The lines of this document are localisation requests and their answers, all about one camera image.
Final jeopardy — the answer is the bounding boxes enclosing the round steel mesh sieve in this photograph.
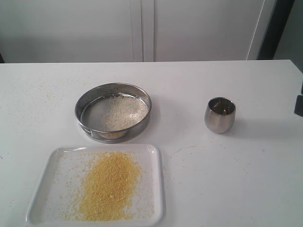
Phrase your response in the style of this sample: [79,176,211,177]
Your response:
[74,83,152,143]

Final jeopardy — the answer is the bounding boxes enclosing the stainless steel cup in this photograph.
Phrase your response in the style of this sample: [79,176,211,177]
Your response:
[204,97,236,134]

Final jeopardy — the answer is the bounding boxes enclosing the yellow and white grain pile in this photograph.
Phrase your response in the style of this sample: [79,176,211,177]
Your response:
[101,96,149,131]

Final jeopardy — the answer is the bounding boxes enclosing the yellow fine sieved grains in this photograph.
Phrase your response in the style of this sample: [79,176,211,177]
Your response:
[56,151,152,222]

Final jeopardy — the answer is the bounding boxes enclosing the white cabinet doors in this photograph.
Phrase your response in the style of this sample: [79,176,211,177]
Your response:
[0,0,275,63]

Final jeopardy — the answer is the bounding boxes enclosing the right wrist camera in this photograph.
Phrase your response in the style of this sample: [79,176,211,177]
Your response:
[294,86,303,117]

